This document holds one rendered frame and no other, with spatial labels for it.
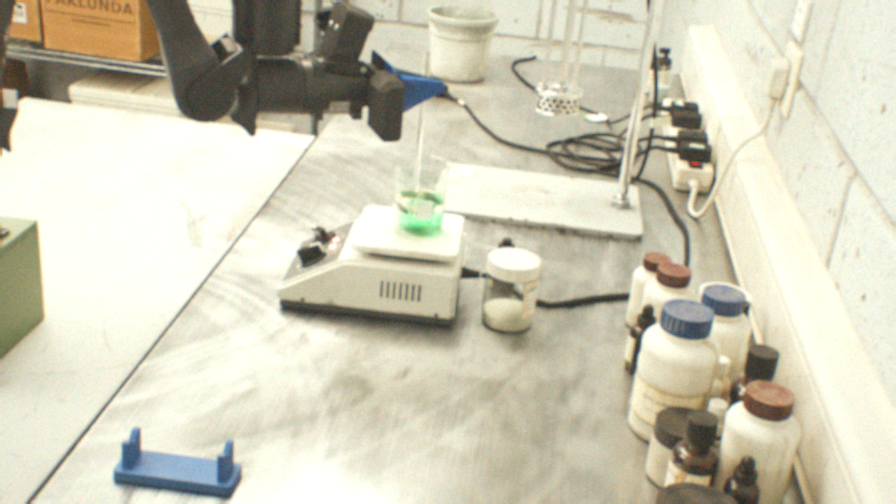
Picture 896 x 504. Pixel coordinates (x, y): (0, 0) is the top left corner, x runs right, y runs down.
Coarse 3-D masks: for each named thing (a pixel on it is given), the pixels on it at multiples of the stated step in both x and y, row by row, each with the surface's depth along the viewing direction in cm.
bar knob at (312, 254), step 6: (306, 246) 122; (312, 246) 121; (318, 246) 121; (300, 252) 122; (306, 252) 121; (312, 252) 121; (318, 252) 121; (324, 252) 122; (300, 258) 122; (306, 258) 122; (312, 258) 122; (318, 258) 121; (306, 264) 121; (312, 264) 121
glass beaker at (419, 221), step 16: (400, 160) 121; (432, 160) 122; (400, 176) 118; (416, 176) 117; (432, 176) 117; (448, 176) 119; (400, 192) 119; (416, 192) 118; (432, 192) 118; (400, 208) 119; (416, 208) 118; (432, 208) 119; (400, 224) 120; (416, 224) 119; (432, 224) 120
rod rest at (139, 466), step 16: (128, 448) 90; (224, 448) 91; (128, 464) 91; (144, 464) 92; (160, 464) 92; (176, 464) 92; (192, 464) 92; (208, 464) 93; (224, 464) 90; (240, 464) 93; (128, 480) 91; (144, 480) 91; (160, 480) 91; (176, 480) 90; (192, 480) 90; (208, 480) 91; (224, 480) 91
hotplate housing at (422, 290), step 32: (352, 256) 119; (384, 256) 120; (288, 288) 120; (320, 288) 119; (352, 288) 119; (384, 288) 119; (416, 288) 118; (448, 288) 118; (416, 320) 120; (448, 320) 120
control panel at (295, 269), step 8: (344, 224) 129; (352, 224) 128; (336, 232) 128; (344, 232) 127; (312, 240) 129; (336, 240) 125; (344, 240) 124; (328, 248) 123; (336, 248) 122; (296, 256) 126; (328, 256) 121; (336, 256) 120; (296, 264) 124; (320, 264) 120; (288, 272) 122; (296, 272) 121; (304, 272) 120
